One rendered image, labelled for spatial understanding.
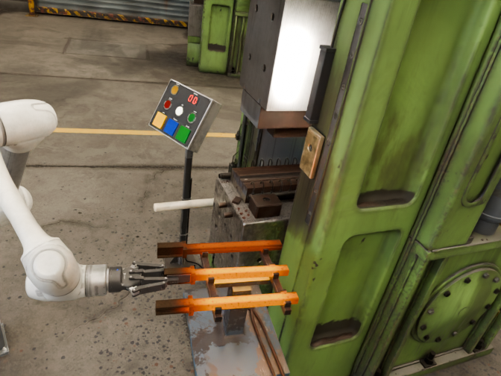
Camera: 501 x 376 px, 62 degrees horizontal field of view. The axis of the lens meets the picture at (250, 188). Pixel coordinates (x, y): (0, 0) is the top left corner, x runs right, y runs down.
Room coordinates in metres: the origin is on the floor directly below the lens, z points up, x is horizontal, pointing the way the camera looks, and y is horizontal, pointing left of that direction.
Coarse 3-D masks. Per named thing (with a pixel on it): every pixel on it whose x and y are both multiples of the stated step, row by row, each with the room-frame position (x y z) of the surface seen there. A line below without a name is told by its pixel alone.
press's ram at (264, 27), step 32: (256, 0) 1.70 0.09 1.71; (288, 0) 1.49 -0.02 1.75; (320, 0) 1.55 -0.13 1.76; (256, 32) 1.66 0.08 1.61; (288, 32) 1.50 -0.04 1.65; (320, 32) 1.56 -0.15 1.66; (256, 64) 1.62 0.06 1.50; (288, 64) 1.51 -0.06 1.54; (256, 96) 1.58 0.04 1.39; (288, 96) 1.52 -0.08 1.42
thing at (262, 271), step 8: (168, 272) 0.92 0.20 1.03; (176, 272) 0.92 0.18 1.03; (184, 272) 0.93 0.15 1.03; (192, 272) 0.94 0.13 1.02; (200, 272) 0.95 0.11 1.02; (208, 272) 0.96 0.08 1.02; (216, 272) 0.96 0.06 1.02; (224, 272) 0.97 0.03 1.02; (232, 272) 0.97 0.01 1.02; (240, 272) 0.98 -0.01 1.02; (248, 272) 0.99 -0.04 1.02; (256, 272) 0.99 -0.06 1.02; (264, 272) 1.00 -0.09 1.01; (272, 272) 1.01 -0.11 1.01; (280, 272) 1.02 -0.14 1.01; (288, 272) 1.03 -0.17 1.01; (192, 280) 0.92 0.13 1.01; (200, 280) 0.94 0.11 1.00
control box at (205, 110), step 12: (168, 84) 2.16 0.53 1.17; (180, 84) 2.12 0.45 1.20; (168, 96) 2.12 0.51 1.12; (180, 96) 2.08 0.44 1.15; (204, 96) 2.00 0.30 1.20; (168, 108) 2.07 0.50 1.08; (192, 108) 1.99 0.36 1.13; (204, 108) 1.96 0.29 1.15; (216, 108) 2.00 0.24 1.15; (180, 120) 1.99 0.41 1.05; (204, 120) 1.94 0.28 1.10; (192, 132) 1.91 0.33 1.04; (204, 132) 1.94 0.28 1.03; (180, 144) 1.90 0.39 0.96; (192, 144) 1.89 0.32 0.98
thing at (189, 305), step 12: (168, 300) 0.82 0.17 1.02; (180, 300) 0.82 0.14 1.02; (192, 300) 0.83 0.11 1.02; (204, 300) 0.84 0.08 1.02; (216, 300) 0.85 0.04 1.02; (228, 300) 0.86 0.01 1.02; (240, 300) 0.87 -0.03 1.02; (252, 300) 0.87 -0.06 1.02; (264, 300) 0.88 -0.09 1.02; (276, 300) 0.89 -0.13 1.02; (288, 300) 0.90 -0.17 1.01; (156, 312) 0.79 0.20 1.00; (168, 312) 0.80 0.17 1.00; (180, 312) 0.80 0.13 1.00; (192, 312) 0.80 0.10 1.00
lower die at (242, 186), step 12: (240, 168) 1.72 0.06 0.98; (252, 168) 1.74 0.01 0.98; (264, 168) 1.76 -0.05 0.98; (276, 168) 1.78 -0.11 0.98; (288, 168) 1.79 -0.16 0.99; (240, 180) 1.61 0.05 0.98; (252, 180) 1.60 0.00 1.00; (264, 180) 1.62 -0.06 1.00; (276, 180) 1.65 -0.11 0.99; (240, 192) 1.59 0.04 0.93; (264, 192) 1.57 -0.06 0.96
